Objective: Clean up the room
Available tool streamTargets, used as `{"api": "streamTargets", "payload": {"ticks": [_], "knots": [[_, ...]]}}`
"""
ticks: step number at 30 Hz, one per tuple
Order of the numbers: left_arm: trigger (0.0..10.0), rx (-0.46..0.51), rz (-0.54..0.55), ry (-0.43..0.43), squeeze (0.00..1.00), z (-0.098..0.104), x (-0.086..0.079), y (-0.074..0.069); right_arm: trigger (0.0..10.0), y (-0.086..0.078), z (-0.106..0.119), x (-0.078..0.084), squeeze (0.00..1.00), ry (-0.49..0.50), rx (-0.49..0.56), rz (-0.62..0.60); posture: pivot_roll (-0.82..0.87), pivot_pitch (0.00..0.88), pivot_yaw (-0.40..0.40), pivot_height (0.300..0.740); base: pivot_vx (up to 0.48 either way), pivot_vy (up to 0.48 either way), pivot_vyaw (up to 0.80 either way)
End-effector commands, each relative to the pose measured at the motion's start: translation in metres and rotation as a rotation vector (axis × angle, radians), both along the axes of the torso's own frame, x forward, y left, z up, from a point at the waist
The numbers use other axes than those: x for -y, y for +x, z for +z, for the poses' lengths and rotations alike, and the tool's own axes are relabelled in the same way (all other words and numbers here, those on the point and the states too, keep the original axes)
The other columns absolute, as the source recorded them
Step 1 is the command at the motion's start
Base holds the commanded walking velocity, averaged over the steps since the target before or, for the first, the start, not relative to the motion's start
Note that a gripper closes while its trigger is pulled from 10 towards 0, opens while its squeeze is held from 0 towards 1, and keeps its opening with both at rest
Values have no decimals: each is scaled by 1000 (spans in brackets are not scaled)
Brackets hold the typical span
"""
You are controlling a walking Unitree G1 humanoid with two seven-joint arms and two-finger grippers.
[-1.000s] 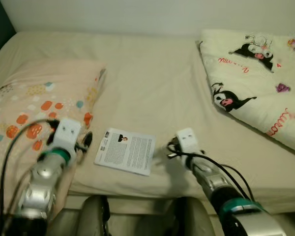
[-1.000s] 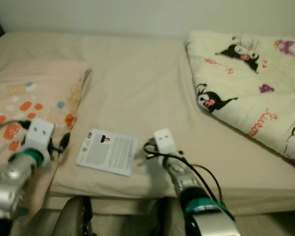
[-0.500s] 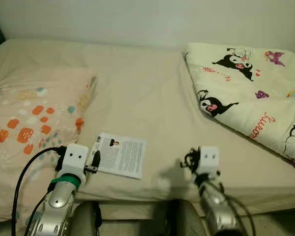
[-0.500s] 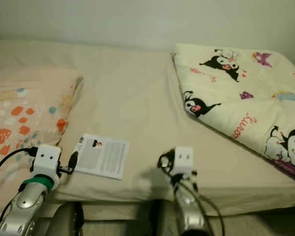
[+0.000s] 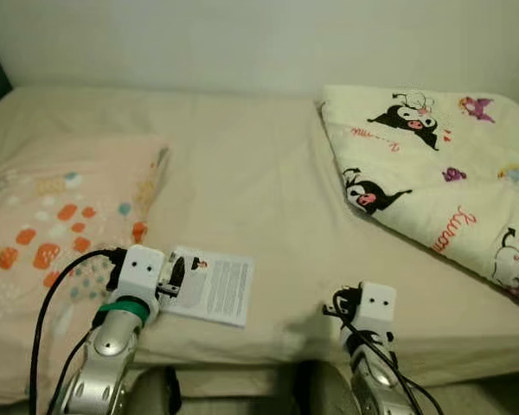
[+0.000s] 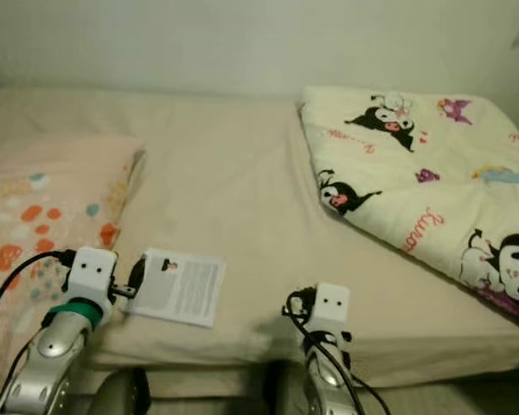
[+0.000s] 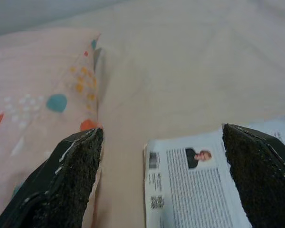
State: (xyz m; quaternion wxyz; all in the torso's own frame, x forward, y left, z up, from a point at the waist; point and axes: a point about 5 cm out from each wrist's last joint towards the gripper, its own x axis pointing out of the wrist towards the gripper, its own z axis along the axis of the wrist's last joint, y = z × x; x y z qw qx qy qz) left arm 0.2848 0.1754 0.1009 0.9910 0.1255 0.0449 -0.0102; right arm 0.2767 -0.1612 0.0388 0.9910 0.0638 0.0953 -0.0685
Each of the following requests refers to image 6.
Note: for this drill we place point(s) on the white printed booklet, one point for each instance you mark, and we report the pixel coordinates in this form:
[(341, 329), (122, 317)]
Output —
[(190, 290)]

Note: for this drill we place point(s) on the pink floral pillow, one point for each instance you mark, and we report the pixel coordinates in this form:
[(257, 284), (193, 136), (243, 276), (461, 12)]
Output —
[(26, 216)]

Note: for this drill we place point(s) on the cream cartoon print blanket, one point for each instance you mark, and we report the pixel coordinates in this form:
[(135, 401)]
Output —
[(424, 190)]

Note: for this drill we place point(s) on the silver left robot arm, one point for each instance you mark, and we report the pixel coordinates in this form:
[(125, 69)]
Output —
[(60, 354)]

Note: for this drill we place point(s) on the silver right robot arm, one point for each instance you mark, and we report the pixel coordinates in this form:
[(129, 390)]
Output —
[(324, 380)]

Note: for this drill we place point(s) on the grey robot leg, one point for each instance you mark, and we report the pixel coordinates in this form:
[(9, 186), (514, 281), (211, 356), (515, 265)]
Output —
[(121, 396)]

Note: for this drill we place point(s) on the beige sheeted bed mattress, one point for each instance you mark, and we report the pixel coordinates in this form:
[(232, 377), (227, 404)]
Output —
[(225, 156)]

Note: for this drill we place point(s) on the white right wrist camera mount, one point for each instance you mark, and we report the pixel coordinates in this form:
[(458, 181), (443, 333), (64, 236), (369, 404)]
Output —
[(330, 303)]

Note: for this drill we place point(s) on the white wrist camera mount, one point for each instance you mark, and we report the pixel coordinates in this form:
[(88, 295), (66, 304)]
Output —
[(93, 270), (330, 303)]

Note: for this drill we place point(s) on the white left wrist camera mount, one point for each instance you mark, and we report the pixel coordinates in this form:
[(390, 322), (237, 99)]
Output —
[(93, 270)]

